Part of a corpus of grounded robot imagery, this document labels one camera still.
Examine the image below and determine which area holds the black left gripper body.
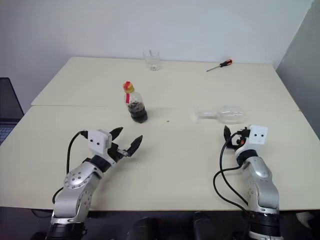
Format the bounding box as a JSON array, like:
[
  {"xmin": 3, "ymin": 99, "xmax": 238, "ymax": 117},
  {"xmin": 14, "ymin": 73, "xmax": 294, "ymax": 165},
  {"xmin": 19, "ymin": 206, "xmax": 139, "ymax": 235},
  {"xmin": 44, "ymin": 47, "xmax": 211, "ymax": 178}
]
[{"xmin": 106, "ymin": 142, "xmax": 129, "ymax": 165}]

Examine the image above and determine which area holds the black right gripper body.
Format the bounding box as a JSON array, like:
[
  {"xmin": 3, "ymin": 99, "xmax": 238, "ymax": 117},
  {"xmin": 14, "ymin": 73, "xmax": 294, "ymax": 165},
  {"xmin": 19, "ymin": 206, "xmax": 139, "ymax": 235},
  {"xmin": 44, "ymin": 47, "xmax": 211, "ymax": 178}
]
[{"xmin": 225, "ymin": 126, "xmax": 251, "ymax": 151}]

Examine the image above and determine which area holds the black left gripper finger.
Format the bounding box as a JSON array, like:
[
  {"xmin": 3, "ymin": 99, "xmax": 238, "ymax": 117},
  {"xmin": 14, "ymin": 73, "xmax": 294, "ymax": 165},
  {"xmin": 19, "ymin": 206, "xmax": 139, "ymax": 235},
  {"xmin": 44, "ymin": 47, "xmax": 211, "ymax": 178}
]
[
  {"xmin": 110, "ymin": 126, "xmax": 124, "ymax": 144},
  {"xmin": 124, "ymin": 134, "xmax": 144, "ymax": 158}
]

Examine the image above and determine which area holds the small cola bottle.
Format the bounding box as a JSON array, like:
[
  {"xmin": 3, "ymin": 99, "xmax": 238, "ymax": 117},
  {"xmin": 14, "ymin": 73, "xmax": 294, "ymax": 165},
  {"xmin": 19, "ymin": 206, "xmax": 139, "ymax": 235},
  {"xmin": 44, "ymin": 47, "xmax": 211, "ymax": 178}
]
[{"xmin": 121, "ymin": 80, "xmax": 149, "ymax": 124}]

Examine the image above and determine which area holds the yellow and red bottle cap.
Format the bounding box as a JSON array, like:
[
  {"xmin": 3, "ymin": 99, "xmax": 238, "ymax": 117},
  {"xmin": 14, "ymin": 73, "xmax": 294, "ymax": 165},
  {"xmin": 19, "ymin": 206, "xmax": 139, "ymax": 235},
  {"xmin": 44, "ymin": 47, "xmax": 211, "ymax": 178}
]
[{"xmin": 121, "ymin": 80, "xmax": 136, "ymax": 94}]

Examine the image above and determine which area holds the orange and black screwdriver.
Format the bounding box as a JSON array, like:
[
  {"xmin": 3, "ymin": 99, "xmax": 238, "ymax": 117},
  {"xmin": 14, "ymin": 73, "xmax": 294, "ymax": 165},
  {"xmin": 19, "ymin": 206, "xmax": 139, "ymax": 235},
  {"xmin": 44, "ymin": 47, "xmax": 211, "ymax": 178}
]
[{"xmin": 206, "ymin": 58, "xmax": 234, "ymax": 73}]

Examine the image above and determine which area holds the clear glass tumbler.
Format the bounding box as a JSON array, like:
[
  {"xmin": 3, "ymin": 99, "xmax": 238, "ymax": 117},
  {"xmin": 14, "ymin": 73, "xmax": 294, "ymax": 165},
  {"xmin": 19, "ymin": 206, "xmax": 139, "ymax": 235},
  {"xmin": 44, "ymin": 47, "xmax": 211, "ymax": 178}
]
[{"xmin": 142, "ymin": 49, "xmax": 161, "ymax": 72}]

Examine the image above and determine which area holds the dark laptop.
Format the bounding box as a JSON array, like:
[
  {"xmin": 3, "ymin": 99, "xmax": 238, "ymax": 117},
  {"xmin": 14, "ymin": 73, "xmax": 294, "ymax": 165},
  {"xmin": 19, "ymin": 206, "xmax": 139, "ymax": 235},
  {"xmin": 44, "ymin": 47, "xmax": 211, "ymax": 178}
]
[{"xmin": 0, "ymin": 77, "xmax": 26, "ymax": 146}]

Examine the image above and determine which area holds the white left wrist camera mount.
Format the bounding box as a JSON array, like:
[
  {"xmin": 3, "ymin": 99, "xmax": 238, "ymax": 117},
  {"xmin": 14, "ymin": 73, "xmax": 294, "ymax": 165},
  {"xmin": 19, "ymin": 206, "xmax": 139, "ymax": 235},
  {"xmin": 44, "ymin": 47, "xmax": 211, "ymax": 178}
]
[{"xmin": 87, "ymin": 129, "xmax": 118, "ymax": 165}]

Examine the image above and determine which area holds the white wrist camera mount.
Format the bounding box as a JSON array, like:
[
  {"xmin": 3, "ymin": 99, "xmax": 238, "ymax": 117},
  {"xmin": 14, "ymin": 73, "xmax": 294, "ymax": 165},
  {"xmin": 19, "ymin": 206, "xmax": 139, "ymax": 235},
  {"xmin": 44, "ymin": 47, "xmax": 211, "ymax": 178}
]
[
  {"xmin": 236, "ymin": 124, "xmax": 269, "ymax": 157},
  {"xmin": 87, "ymin": 129, "xmax": 118, "ymax": 165}
]

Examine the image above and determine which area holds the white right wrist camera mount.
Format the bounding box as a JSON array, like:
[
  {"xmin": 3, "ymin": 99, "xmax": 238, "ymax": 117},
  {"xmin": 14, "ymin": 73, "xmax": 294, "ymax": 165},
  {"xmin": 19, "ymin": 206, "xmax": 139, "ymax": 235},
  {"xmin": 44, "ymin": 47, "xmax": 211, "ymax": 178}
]
[{"xmin": 236, "ymin": 124, "xmax": 269, "ymax": 157}]

